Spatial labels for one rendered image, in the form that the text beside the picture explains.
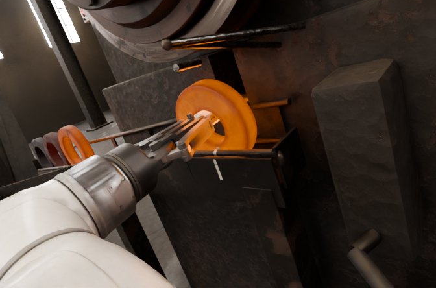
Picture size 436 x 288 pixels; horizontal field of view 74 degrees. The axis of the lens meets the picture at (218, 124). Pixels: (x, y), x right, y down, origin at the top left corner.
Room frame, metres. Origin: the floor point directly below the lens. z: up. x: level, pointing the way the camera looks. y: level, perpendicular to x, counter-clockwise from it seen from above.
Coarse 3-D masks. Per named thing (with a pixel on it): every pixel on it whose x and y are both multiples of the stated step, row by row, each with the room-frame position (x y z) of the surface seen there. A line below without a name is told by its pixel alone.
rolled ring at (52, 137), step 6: (54, 132) 1.13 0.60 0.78; (48, 138) 1.11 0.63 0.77; (54, 138) 1.09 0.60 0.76; (48, 144) 1.15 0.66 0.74; (54, 144) 1.08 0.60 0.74; (48, 150) 1.17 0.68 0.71; (54, 150) 1.18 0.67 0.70; (60, 150) 1.06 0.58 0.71; (54, 156) 1.18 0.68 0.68; (54, 162) 1.16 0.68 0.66; (60, 162) 1.17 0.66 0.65; (66, 162) 1.07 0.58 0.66
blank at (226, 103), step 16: (208, 80) 0.48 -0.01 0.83; (192, 96) 0.48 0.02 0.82; (208, 96) 0.46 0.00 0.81; (224, 96) 0.44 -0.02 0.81; (240, 96) 0.45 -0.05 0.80; (176, 112) 0.52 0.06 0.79; (192, 112) 0.49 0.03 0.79; (224, 112) 0.44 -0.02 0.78; (240, 112) 0.43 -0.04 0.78; (224, 128) 0.45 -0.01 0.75; (240, 128) 0.43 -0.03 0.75; (256, 128) 0.45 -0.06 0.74; (208, 144) 0.49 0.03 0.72; (224, 144) 0.47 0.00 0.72; (240, 144) 0.44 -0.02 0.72
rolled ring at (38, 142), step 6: (36, 138) 1.27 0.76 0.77; (42, 138) 1.25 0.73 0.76; (36, 144) 1.24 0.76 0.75; (42, 144) 1.22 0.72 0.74; (36, 150) 1.29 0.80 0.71; (42, 150) 1.21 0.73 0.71; (36, 156) 1.31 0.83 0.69; (42, 156) 1.31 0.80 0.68; (48, 156) 1.19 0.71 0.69; (42, 162) 1.30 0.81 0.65; (48, 162) 1.31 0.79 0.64
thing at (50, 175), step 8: (64, 168) 0.73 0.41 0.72; (40, 176) 0.74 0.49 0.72; (48, 176) 0.74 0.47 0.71; (16, 184) 0.76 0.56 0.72; (24, 184) 0.75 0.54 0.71; (32, 184) 0.75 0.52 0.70; (40, 184) 0.74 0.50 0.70; (0, 192) 0.77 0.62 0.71; (8, 192) 0.76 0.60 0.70; (16, 192) 0.76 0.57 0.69; (0, 200) 0.77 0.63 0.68
